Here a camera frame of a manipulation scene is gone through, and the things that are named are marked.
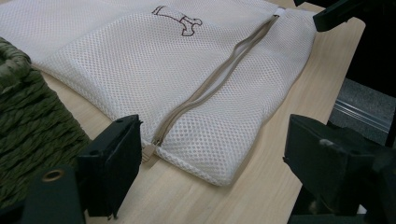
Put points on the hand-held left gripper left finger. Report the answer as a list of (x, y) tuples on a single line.
[(109, 161)]

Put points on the metal floor rail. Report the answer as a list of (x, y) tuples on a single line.
[(362, 112)]

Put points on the green woven basket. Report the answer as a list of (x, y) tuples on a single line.
[(28, 124)]

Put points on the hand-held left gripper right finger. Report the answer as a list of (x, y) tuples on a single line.
[(323, 161)]

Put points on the white mesh laundry bag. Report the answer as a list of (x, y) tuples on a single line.
[(130, 71)]

